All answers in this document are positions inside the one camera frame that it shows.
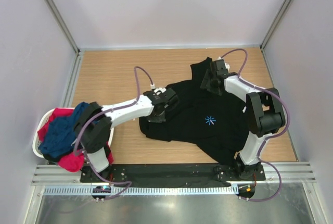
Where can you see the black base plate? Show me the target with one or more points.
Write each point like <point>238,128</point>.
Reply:
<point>179,175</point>

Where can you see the left aluminium frame post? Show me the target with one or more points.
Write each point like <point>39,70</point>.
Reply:
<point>60,21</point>

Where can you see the white laundry basket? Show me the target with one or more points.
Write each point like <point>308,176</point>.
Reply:
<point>42,127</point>

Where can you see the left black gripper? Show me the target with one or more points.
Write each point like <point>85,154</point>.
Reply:
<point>159,120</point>

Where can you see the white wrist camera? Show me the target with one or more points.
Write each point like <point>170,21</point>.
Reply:
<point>227,66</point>
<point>157,90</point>

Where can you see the right aluminium frame post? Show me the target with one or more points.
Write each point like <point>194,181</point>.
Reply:
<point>275,23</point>

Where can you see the pink t shirt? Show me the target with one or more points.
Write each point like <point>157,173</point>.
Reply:
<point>69,161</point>

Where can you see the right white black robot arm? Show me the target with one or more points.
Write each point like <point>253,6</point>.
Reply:
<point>264,114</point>

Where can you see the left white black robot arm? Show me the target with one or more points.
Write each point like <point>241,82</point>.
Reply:
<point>94,126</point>

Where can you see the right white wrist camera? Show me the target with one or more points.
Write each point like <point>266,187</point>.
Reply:
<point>227,66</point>

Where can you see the slotted cable duct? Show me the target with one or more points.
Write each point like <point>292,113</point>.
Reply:
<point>103,190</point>

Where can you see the aluminium frame post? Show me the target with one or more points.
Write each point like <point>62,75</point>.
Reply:
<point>60,21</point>
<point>275,23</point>

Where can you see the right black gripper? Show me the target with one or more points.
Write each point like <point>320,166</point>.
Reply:
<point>205,83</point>

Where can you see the black t shirt blue logo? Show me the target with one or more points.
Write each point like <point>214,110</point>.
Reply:
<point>216,124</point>

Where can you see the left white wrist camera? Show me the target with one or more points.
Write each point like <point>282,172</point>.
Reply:
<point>157,90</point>

